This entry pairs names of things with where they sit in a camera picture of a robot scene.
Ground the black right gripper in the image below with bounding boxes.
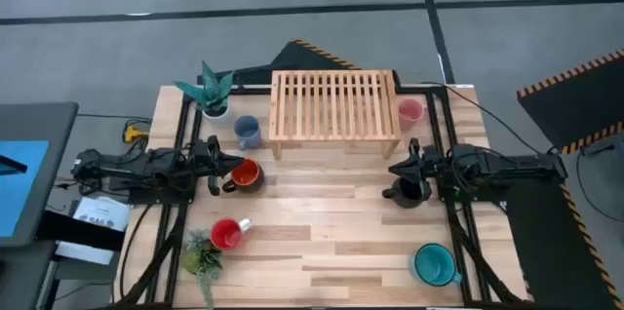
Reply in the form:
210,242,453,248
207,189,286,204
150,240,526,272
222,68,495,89
388,137,441,189

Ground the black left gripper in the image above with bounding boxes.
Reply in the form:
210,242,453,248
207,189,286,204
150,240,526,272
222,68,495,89
192,135,246,198

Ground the plain black mug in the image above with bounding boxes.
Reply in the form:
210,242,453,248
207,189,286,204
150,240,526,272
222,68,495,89
381,175,434,210

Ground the blue-grey mug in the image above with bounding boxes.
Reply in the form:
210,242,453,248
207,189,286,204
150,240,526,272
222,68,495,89
232,114,263,151

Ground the pink mug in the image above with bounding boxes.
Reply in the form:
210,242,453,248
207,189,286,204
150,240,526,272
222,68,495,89
398,98,428,132

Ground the teal mug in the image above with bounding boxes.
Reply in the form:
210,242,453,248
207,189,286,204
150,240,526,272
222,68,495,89
408,243,463,288

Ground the snake plant in white pot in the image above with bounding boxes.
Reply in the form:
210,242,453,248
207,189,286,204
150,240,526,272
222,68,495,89
173,59,235,121

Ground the red and white mug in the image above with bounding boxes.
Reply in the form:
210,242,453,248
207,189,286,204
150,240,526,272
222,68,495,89
209,216,254,252

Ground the wooden slatted rack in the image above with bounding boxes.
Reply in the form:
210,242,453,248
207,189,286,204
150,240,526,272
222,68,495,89
267,69,403,161

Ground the yellow power plug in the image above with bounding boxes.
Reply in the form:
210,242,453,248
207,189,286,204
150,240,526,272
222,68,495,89
123,124,150,144

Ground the small green succulent plant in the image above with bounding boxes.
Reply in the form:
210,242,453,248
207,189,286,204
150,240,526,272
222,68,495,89
180,228,225,309

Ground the black hazard-striped floor mat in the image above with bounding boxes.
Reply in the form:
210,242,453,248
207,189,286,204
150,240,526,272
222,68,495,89
197,39,401,88
516,49,624,155
501,182,624,310

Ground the white printed paper sheet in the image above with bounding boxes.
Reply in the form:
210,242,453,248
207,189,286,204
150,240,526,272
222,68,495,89
72,196,132,233

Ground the grey panel with blue screen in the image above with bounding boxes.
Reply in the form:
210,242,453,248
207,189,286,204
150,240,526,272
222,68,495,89
0,101,79,248

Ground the black metal table frame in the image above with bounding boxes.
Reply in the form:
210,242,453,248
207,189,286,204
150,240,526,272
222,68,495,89
114,83,532,310

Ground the long black cable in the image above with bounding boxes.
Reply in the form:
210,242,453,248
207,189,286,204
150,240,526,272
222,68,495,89
421,80,557,155

